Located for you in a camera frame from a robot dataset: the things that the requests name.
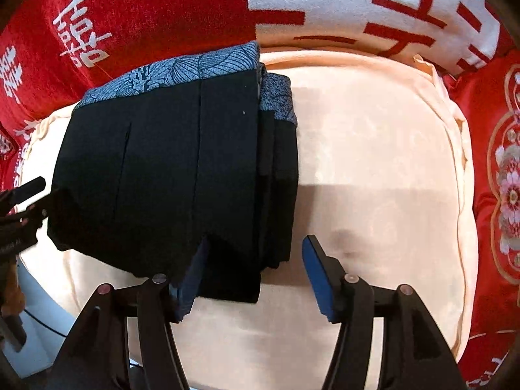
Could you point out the black pants with patterned waistband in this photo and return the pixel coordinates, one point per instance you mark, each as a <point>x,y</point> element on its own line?
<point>186,165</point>

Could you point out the cream peach cushion cover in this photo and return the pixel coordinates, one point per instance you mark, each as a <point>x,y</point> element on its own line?
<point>387,188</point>

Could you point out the red blanket with white characters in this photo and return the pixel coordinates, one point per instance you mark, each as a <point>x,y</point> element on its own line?
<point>52,51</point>

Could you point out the red floral embroidered cushion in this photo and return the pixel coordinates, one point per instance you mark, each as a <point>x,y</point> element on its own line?
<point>489,100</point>

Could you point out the person's left hand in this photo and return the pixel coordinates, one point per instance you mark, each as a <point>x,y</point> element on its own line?
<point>14,298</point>

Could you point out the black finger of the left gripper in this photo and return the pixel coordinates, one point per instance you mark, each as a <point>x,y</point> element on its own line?
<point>10,198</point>
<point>32,217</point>

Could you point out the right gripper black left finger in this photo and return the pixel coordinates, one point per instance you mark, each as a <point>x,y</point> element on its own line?
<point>123,338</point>

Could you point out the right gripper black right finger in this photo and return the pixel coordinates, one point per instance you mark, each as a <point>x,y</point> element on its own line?
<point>414,353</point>

